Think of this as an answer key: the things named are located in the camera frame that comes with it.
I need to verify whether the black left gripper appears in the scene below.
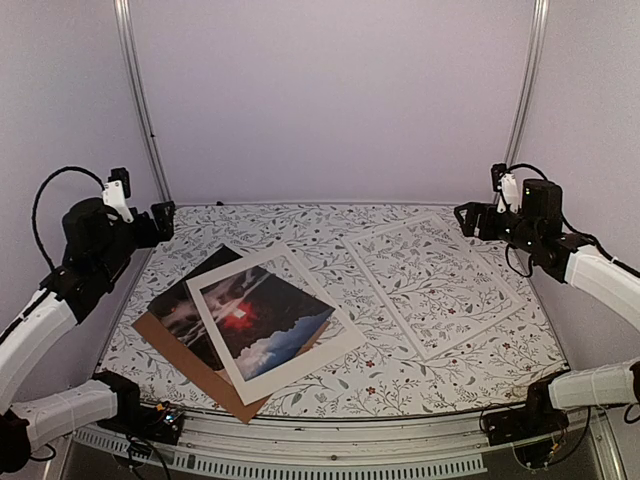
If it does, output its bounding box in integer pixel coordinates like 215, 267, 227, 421
94, 200, 174, 282

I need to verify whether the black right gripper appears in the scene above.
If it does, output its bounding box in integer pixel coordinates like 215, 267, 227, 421
454, 202, 540, 254

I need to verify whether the white mat board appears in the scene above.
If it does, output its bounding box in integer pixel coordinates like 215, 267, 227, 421
187, 243, 365, 404

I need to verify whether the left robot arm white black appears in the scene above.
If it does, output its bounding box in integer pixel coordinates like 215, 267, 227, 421
1, 168, 177, 473

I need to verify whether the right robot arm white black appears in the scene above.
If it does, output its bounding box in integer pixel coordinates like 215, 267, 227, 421
454, 163, 639, 436

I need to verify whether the dark red blue photo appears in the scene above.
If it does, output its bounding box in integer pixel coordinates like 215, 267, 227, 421
148, 246, 334, 381

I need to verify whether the brown cardboard backing board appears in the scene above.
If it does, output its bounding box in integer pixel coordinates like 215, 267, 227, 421
131, 312, 331, 426

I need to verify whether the left aluminium corner post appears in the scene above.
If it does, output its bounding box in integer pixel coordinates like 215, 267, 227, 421
113, 0, 172, 201

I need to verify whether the aluminium corner post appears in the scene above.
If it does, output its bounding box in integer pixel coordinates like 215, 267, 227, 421
113, 0, 172, 201
504, 0, 550, 166

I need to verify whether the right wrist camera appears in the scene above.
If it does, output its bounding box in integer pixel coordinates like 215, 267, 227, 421
491, 163, 520, 213

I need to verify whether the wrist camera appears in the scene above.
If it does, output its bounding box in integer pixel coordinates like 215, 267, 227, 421
102, 167, 134, 223
491, 163, 520, 213

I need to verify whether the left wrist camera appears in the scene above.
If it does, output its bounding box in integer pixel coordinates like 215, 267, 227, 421
102, 167, 134, 223

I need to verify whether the white picture frame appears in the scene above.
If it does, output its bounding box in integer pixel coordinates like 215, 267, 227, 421
343, 213, 525, 360

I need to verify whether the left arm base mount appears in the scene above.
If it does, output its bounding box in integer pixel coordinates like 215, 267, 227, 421
92, 371, 184, 445

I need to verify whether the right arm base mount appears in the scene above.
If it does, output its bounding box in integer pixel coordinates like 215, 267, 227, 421
479, 373, 591, 471

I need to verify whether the right aluminium corner post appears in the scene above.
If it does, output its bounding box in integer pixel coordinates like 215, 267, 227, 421
504, 0, 550, 166

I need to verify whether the aluminium front rail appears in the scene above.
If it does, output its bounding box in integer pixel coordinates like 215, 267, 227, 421
59, 399, 621, 480

